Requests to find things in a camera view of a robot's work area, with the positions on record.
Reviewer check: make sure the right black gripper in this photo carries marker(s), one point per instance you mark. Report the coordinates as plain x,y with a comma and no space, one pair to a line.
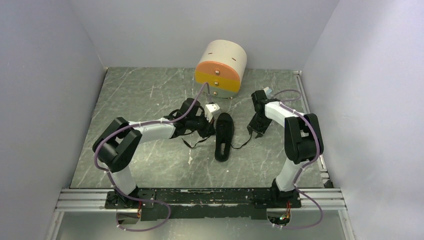
259,130

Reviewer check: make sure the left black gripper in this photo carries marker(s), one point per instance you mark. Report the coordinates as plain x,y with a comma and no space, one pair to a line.
209,129

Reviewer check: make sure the black shoelace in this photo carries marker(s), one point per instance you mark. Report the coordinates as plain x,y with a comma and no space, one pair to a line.
242,144

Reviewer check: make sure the black shoe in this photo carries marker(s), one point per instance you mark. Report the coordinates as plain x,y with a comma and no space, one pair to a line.
224,121

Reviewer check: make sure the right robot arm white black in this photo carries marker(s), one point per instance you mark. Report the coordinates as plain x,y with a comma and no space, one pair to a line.
303,145

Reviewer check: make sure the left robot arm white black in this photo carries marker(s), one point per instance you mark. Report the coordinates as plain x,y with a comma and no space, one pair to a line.
116,146

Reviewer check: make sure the clear plastic cup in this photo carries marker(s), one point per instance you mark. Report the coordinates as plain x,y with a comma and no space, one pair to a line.
268,92

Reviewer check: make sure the round cream drawer cabinet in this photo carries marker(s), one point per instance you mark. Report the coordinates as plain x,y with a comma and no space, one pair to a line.
222,66

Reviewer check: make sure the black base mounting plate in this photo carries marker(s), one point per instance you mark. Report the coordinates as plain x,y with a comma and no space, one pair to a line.
152,209

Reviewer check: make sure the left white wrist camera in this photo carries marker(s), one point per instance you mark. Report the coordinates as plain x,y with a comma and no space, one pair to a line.
212,111

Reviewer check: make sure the aluminium frame rail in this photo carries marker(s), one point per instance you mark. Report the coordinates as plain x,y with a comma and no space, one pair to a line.
94,200

